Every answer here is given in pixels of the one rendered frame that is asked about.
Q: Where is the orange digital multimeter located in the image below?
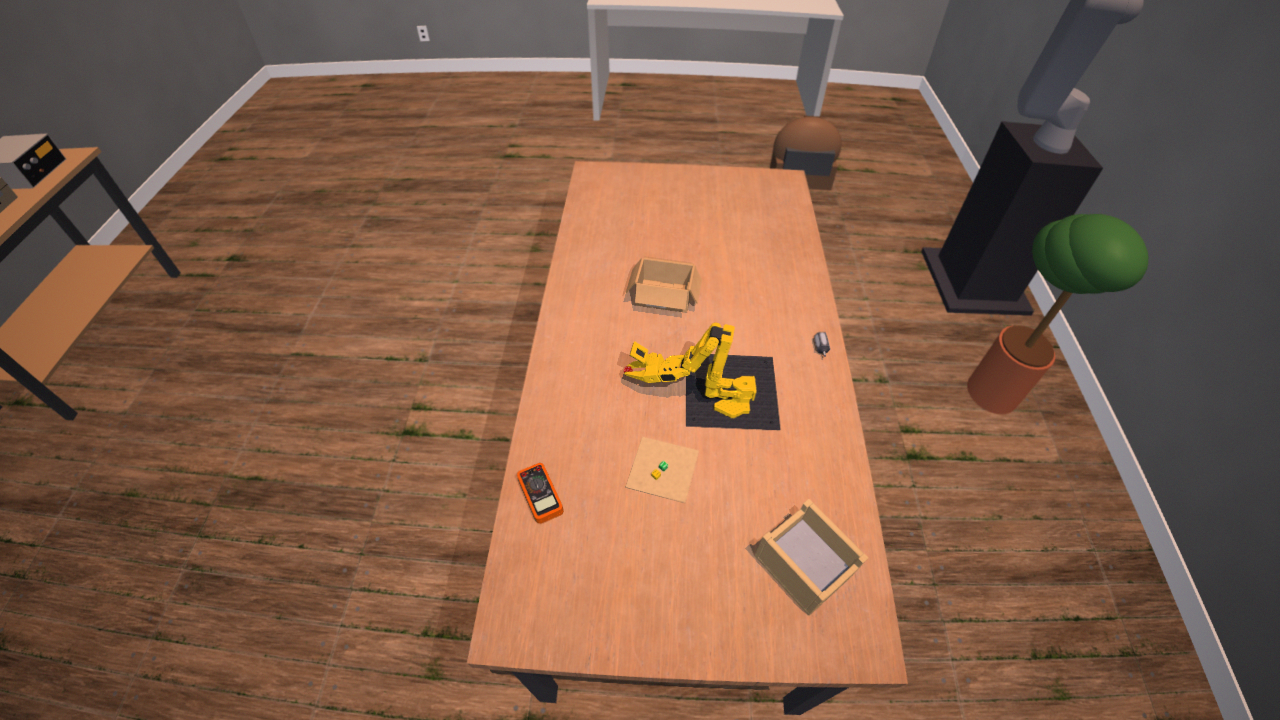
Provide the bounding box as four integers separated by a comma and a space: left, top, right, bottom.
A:
517, 462, 564, 524

